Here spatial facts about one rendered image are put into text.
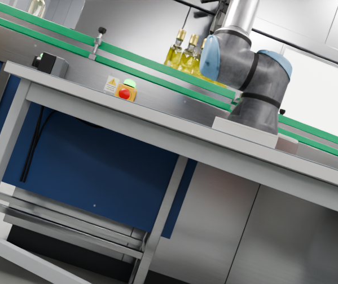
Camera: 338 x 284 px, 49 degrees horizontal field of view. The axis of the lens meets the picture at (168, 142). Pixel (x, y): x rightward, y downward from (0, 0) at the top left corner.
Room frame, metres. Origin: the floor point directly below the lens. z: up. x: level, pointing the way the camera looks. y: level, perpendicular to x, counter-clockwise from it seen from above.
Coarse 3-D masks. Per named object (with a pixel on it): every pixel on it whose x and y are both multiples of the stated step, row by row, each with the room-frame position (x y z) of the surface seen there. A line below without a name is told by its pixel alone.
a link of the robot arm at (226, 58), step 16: (240, 0) 1.04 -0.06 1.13; (256, 0) 1.05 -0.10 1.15; (240, 16) 1.03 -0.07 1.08; (224, 32) 1.01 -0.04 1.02; (240, 32) 1.01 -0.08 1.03; (208, 48) 1.00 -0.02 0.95; (224, 48) 1.00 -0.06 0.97; (240, 48) 1.00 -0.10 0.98; (208, 64) 1.00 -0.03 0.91; (224, 64) 1.00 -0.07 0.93; (240, 64) 1.00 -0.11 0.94; (224, 80) 1.03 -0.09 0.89; (240, 80) 1.02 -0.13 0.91
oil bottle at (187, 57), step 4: (184, 52) 1.54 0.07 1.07; (188, 52) 1.54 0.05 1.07; (192, 52) 1.55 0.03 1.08; (184, 56) 1.54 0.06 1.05; (188, 56) 1.54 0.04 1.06; (192, 56) 1.54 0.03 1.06; (180, 60) 1.54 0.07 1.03; (184, 60) 1.54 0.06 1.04; (188, 60) 1.54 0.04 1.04; (192, 60) 1.55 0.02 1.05; (180, 64) 1.54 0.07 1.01; (184, 64) 1.54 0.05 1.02; (188, 64) 1.54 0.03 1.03; (176, 68) 1.58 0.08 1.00; (180, 68) 1.54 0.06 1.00; (184, 68) 1.54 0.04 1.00; (188, 68) 1.54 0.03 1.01; (188, 72) 1.55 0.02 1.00
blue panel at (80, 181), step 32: (0, 64) 1.38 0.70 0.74; (0, 128) 1.39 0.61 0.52; (32, 128) 1.40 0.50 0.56; (64, 128) 1.41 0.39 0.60; (96, 128) 1.42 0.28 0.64; (32, 160) 1.40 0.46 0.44; (64, 160) 1.41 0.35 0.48; (96, 160) 1.42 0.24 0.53; (128, 160) 1.43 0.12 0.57; (160, 160) 1.44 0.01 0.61; (192, 160) 1.45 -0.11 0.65; (64, 192) 1.41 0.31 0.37; (96, 192) 1.42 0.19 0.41; (128, 192) 1.43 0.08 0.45; (160, 192) 1.44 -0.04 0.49; (128, 224) 1.43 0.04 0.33
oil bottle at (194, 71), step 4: (196, 56) 1.55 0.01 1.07; (200, 56) 1.55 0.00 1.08; (196, 60) 1.54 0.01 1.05; (192, 64) 1.55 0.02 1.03; (196, 64) 1.54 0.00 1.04; (192, 68) 1.54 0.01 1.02; (196, 68) 1.55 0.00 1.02; (192, 72) 1.54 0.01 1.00; (196, 72) 1.55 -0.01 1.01; (196, 76) 1.55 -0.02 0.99; (200, 76) 1.55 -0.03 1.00
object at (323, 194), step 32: (32, 96) 1.20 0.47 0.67; (64, 96) 1.17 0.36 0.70; (128, 128) 1.10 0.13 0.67; (160, 128) 1.07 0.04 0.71; (0, 160) 1.20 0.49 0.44; (224, 160) 1.02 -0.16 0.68; (256, 160) 1.00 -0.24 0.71; (288, 192) 0.97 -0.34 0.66; (320, 192) 0.95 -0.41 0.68; (32, 256) 1.15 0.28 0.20
